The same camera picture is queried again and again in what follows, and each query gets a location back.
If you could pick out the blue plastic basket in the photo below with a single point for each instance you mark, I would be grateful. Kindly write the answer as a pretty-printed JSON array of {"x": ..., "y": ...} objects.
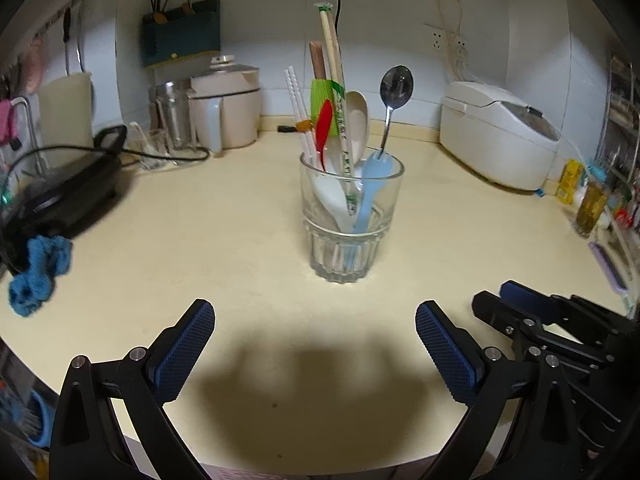
[{"x": 30, "y": 415}]

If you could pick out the blue plastic spoon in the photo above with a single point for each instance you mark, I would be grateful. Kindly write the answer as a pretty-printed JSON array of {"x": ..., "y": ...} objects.
[{"x": 372, "y": 170}]

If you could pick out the clear glass mug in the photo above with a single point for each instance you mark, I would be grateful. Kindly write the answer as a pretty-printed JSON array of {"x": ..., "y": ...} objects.
[{"x": 152, "y": 150}]

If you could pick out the yellow rubber band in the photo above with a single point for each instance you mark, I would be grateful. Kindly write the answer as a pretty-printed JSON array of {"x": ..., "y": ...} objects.
[{"x": 303, "y": 126}]

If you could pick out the white wall outlet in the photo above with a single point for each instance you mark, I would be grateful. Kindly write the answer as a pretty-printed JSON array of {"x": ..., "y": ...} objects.
[{"x": 440, "y": 40}]

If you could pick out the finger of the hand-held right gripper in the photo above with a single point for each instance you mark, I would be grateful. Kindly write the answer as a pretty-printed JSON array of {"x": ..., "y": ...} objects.
[
  {"x": 500, "y": 310},
  {"x": 530, "y": 297}
]

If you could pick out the metal kitchen rack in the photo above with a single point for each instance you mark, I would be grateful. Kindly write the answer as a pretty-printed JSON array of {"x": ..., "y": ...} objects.
[{"x": 622, "y": 135}]

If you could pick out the glass bottle of tea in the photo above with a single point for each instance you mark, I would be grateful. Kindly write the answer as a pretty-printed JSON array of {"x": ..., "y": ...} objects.
[{"x": 590, "y": 210}]

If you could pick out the pink cloth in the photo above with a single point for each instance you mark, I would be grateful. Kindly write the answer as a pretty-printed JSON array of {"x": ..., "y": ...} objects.
[{"x": 6, "y": 120}]

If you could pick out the red plastic spoon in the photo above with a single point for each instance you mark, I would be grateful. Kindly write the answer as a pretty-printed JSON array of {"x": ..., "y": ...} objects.
[{"x": 324, "y": 125}]

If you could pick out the beige electric kettle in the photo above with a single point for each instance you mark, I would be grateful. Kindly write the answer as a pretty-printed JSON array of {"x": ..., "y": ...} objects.
[{"x": 230, "y": 110}]

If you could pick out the black electric griddle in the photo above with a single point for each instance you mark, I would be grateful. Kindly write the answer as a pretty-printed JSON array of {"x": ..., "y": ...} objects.
[{"x": 60, "y": 195}]

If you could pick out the pink hanging utensil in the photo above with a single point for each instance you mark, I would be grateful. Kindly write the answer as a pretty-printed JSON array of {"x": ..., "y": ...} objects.
[{"x": 34, "y": 65}]

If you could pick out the white cutting board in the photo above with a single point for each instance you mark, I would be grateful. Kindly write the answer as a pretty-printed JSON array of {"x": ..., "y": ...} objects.
[{"x": 65, "y": 120}]

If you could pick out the green wall utensil holder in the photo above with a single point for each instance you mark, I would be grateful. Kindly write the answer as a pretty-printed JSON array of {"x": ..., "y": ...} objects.
[{"x": 185, "y": 40}]

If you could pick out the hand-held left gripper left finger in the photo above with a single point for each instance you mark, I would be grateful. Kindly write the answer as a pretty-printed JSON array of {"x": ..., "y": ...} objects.
[{"x": 185, "y": 350}]

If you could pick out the green silicone brush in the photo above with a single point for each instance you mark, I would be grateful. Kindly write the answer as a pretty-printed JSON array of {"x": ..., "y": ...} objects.
[{"x": 320, "y": 97}]

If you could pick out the white rice cooker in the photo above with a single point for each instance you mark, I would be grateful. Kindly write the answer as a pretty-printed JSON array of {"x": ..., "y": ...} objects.
[{"x": 495, "y": 135}]

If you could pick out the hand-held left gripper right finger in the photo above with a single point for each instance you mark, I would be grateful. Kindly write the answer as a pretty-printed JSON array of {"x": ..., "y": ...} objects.
[{"x": 445, "y": 350}]

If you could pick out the metal ladle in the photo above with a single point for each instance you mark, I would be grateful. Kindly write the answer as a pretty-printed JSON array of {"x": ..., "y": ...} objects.
[{"x": 80, "y": 35}]

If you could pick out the metal spoon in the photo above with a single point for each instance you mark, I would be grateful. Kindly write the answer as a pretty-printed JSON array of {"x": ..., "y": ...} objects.
[{"x": 396, "y": 85}]

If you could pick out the blue knitted cloth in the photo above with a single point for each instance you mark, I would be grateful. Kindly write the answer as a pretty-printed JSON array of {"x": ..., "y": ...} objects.
[{"x": 40, "y": 270}]

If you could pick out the white ceramic soup spoon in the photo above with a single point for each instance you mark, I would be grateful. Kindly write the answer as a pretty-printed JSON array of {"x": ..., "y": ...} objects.
[{"x": 330, "y": 200}]

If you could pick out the white speckled chopstick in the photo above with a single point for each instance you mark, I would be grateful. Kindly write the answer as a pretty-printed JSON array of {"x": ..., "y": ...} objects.
[
  {"x": 298, "y": 92},
  {"x": 291, "y": 90}
]

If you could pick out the clear glass tumbler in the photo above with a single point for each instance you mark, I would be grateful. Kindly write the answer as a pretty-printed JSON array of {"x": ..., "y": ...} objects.
[{"x": 345, "y": 260}]

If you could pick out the metal faucet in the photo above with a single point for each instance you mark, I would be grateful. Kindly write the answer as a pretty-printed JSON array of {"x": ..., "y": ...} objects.
[{"x": 25, "y": 105}]

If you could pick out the yellow carton box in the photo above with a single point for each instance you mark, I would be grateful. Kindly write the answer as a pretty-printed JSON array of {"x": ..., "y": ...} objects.
[{"x": 571, "y": 182}]

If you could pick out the purple phone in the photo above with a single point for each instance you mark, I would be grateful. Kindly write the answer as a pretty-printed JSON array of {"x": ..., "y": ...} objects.
[{"x": 607, "y": 267}]

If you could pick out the paper disposable chopsticks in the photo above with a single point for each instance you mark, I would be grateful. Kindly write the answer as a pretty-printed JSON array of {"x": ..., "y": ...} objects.
[{"x": 331, "y": 45}]

